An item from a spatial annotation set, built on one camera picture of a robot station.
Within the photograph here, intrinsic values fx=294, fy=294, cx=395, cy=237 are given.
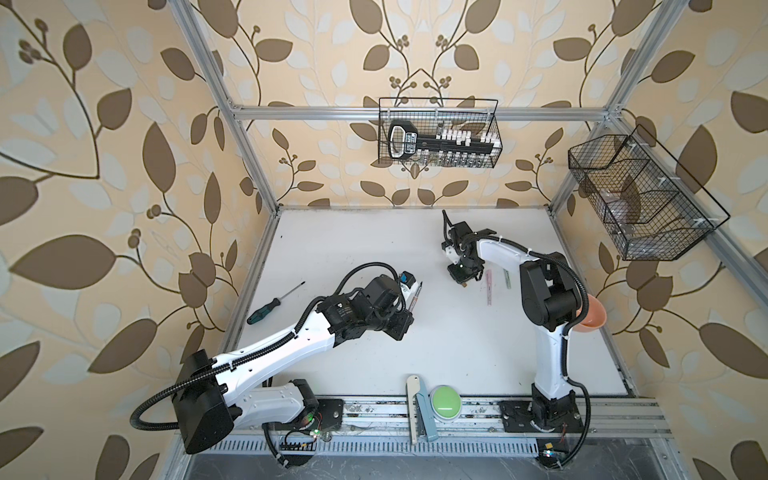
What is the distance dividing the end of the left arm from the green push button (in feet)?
0.85

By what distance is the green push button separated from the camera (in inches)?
29.5

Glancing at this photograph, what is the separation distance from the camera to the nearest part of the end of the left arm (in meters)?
0.53
